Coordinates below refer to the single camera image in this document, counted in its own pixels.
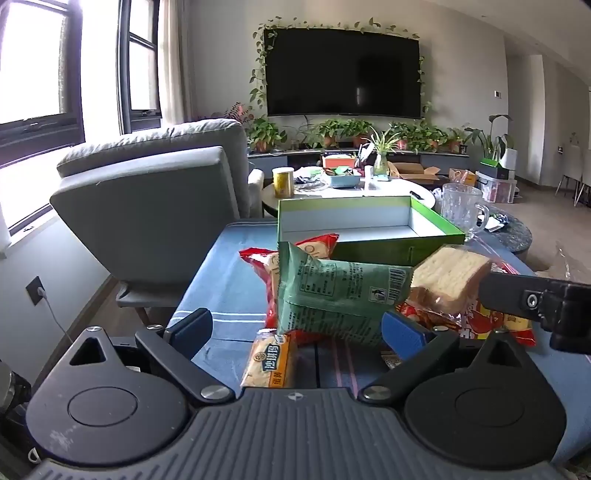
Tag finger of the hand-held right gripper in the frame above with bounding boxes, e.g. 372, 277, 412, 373
479, 271, 555, 330

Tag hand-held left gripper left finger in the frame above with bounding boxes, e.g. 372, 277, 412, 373
60, 308, 234, 407

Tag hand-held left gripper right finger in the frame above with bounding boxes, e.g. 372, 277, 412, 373
358, 311, 536, 407

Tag red noodle snack packet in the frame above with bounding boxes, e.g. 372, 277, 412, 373
397, 258, 539, 348

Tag clear sliced bread packet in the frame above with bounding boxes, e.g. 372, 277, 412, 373
409, 246, 492, 319

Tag orange biscuit packet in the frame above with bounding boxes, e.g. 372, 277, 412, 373
240, 329, 296, 389

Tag green snack packet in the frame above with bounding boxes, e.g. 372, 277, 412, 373
276, 241, 414, 347

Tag red cracker packet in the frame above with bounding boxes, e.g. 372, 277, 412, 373
239, 233, 340, 344

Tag green cardboard box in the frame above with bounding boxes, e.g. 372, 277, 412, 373
277, 196, 466, 267

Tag blue striped tablecloth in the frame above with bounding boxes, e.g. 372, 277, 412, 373
166, 220, 591, 467

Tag dark round table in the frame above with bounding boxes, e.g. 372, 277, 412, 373
475, 205, 534, 254

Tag glass mug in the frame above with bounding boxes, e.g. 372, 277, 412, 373
441, 183, 490, 241

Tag clear storage box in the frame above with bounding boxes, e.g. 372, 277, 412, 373
475, 171, 518, 204

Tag grey armchair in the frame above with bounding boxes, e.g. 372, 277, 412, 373
50, 119, 265, 324

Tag dining chairs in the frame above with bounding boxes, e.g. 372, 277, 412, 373
556, 143, 591, 206

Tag tall plant in white planter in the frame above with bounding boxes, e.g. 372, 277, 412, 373
464, 114, 518, 171

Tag round white table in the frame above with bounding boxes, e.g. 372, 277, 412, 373
261, 175, 437, 217

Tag open cardboard box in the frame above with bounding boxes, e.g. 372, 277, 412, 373
388, 161, 441, 185

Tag blue plastic basket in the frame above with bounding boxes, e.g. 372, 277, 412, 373
323, 166, 363, 189

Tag yellow can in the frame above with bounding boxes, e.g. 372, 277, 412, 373
272, 167, 296, 199

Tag spider plant in vase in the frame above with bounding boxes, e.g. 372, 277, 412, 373
365, 129, 402, 176

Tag television console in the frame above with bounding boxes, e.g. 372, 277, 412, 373
247, 148, 469, 175

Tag row of potted plants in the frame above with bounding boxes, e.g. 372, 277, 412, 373
247, 117, 469, 154

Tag dark framed window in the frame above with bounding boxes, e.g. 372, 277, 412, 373
0, 0, 162, 232

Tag ivy vine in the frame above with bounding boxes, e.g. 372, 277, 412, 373
249, 16, 432, 121

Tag beige curtain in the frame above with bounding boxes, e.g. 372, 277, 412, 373
157, 0, 197, 125

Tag white cable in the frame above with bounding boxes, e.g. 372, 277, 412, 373
39, 291, 75, 344

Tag wall socket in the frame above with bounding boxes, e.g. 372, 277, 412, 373
26, 276, 47, 305

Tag wall television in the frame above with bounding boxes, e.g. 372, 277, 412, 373
264, 28, 421, 118

